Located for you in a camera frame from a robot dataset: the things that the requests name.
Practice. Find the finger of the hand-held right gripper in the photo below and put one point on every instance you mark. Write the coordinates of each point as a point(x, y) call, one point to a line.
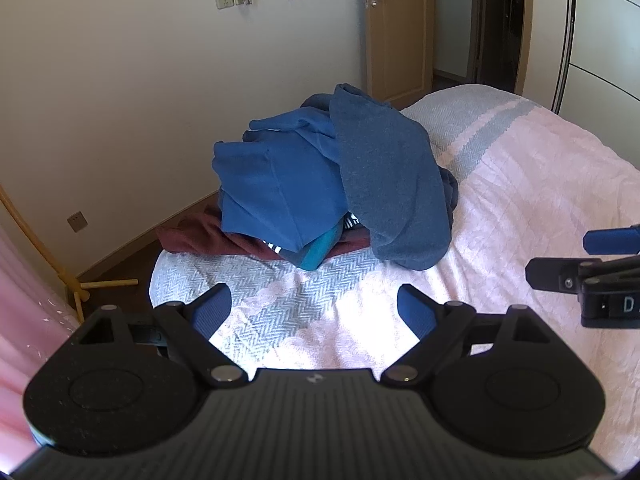
point(612, 241)
point(550, 274)

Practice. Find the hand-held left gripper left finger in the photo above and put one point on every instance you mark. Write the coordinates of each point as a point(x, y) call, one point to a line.
point(212, 310)

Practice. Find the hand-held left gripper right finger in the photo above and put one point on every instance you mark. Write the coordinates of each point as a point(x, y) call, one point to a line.
point(415, 312)

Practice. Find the blue sweatshirt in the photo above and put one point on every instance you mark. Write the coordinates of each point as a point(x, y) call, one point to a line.
point(270, 190)

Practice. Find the grey-blue garment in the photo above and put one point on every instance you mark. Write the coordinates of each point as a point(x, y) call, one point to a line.
point(390, 180)

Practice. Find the wooden clothes rack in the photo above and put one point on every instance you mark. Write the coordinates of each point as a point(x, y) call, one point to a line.
point(75, 287)

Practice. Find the maroon garment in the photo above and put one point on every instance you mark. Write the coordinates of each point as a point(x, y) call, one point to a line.
point(200, 235)

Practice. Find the black printed garment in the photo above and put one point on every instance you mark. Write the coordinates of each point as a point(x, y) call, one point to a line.
point(351, 221)

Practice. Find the teal garment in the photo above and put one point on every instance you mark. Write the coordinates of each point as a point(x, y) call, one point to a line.
point(320, 251)

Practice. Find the pink curtain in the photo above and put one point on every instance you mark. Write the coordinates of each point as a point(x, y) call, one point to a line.
point(25, 320)

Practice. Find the white wardrobe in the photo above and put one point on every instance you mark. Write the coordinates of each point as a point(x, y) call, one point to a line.
point(600, 35)

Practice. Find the wooden door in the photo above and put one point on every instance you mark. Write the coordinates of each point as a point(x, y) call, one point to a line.
point(400, 35)

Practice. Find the low beige wall socket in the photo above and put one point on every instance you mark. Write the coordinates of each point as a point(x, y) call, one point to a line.
point(77, 221)

